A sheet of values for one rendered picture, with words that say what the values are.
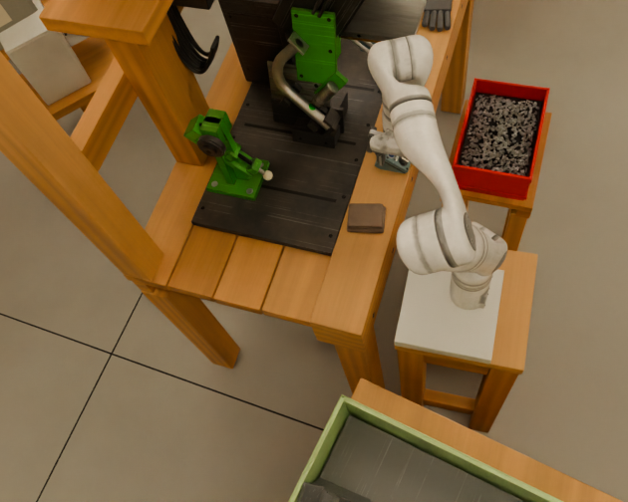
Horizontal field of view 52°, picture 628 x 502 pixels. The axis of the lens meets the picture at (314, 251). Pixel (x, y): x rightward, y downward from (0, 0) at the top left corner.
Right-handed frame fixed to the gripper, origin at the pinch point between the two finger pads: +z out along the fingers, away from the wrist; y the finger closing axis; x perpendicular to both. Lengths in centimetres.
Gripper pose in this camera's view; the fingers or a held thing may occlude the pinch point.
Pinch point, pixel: (404, 164)
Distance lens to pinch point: 136.5
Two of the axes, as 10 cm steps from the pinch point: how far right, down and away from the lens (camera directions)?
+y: -9.4, -2.1, 2.6
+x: -3.0, 8.7, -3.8
